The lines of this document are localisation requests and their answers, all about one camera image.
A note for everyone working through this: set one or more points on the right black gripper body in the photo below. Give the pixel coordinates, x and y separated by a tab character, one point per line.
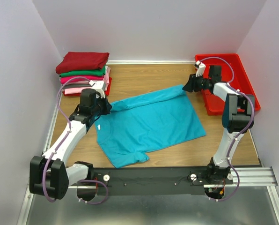
192	82

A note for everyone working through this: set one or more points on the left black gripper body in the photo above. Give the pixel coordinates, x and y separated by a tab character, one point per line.
106	105

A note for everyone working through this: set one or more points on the teal t shirt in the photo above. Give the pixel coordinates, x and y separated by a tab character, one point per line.
146	123

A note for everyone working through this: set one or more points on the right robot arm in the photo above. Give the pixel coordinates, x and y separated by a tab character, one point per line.
237	117

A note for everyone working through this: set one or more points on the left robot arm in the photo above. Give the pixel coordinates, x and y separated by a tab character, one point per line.
78	124

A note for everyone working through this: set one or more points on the grey folded shirt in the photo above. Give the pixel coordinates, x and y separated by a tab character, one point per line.
77	85

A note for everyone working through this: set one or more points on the green folded shirt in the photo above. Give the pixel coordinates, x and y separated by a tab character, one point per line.
96	72

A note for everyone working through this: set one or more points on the red plastic bin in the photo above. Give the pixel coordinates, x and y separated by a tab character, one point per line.
231	70

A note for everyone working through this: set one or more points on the magenta folded shirt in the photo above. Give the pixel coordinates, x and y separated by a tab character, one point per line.
69	80

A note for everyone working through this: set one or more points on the dark red folded shirt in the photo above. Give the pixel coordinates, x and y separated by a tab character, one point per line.
77	61

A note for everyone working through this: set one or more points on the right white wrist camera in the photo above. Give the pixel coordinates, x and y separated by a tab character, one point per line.
200	68

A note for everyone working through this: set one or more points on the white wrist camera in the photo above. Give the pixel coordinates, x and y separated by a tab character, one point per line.
200	68
98	86

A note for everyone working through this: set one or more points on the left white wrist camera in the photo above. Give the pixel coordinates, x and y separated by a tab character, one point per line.
98	86

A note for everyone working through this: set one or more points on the back aluminium rail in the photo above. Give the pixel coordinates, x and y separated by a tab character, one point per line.
144	62

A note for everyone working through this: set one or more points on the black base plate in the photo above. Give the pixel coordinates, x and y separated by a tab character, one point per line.
157	180

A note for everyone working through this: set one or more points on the aluminium frame rail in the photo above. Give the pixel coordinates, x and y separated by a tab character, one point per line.
242	176

